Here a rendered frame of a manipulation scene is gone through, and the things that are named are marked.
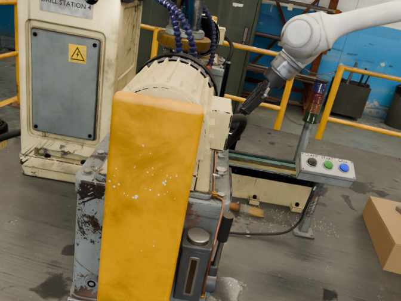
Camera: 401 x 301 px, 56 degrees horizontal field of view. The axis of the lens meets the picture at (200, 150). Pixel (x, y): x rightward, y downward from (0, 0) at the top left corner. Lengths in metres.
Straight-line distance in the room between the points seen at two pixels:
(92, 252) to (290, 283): 0.58
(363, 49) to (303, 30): 5.36
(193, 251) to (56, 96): 0.76
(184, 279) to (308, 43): 0.66
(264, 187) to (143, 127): 0.93
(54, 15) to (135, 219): 0.76
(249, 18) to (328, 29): 3.26
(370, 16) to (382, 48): 5.31
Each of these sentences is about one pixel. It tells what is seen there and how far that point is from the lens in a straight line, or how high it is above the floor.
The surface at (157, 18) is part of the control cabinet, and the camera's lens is 4.50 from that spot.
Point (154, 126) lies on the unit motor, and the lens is 0.53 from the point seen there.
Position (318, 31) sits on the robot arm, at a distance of 1.05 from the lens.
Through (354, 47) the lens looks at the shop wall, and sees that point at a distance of 6.35.
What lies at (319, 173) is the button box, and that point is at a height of 1.05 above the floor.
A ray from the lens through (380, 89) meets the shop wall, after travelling 6.56.
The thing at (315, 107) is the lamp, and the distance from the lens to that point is 1.69.
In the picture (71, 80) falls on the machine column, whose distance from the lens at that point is 1.23.
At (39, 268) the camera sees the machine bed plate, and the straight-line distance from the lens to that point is 1.05.
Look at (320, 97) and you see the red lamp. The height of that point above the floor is 1.15.
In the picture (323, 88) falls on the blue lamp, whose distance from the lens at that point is 1.67.
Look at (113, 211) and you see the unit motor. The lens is 0.61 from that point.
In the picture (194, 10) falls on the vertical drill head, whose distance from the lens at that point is 1.26.
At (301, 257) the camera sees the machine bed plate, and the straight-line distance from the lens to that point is 1.23.
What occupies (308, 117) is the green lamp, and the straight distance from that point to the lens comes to 1.70.
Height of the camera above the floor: 1.51
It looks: 24 degrees down
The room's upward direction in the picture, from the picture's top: 11 degrees clockwise
